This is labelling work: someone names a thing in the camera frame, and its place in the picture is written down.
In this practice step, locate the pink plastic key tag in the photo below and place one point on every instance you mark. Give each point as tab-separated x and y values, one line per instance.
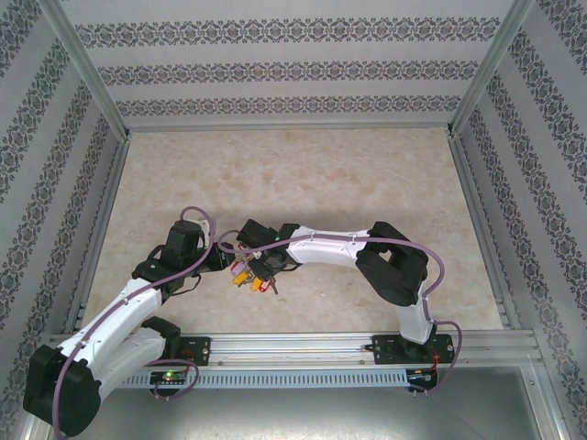
237	267

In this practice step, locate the yellow plastic key tag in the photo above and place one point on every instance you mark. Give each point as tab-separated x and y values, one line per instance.
239	278
255	286

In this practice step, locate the silver key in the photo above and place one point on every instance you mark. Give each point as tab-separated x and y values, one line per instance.
275	289

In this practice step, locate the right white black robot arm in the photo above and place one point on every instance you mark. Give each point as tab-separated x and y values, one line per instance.
321	249

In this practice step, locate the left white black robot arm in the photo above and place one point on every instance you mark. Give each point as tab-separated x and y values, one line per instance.
114	316

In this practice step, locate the small circuit board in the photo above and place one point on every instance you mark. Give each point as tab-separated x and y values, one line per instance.
419	376
172	377

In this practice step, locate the aluminium frame beam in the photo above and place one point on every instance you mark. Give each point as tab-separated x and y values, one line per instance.
289	127
483	229
101	229

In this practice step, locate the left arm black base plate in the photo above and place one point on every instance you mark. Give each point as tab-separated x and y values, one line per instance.
197	350

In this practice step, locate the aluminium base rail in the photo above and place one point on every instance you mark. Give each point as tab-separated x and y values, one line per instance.
293	344

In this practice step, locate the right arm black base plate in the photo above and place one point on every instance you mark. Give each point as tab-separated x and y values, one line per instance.
385	348

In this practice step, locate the aluminium frame post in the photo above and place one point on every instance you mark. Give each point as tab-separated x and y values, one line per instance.
492	64
85	64

